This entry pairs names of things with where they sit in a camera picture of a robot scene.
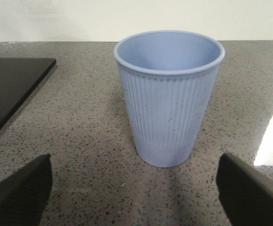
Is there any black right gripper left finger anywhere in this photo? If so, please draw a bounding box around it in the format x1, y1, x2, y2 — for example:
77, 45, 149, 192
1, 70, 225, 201
0, 154, 52, 226

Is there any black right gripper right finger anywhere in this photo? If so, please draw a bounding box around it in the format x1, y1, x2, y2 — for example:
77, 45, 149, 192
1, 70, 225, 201
216, 153, 273, 226

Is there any black glass gas stove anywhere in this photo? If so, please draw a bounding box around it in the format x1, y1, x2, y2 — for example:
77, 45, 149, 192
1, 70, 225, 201
0, 57, 56, 129

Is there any light blue ribbed cup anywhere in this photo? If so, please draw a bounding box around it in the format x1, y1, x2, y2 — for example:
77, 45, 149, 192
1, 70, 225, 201
114, 30, 225, 168

